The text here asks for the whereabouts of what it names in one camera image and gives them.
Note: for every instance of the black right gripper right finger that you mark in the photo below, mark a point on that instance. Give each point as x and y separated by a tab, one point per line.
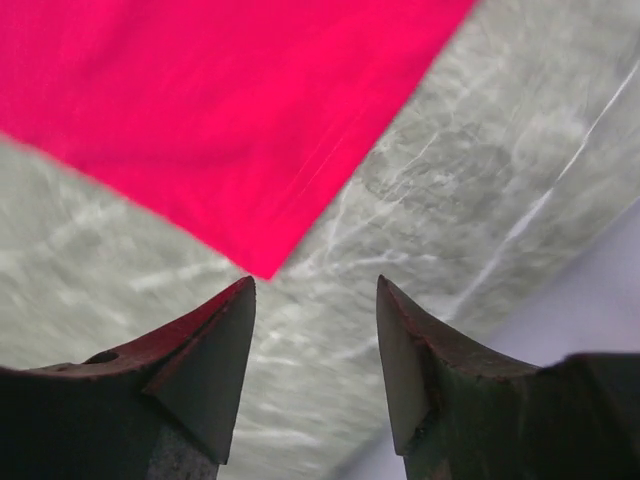
460	410

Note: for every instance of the red t-shirt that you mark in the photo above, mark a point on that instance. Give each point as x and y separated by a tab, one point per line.
238	121

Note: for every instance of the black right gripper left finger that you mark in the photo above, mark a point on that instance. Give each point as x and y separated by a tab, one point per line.
162	406

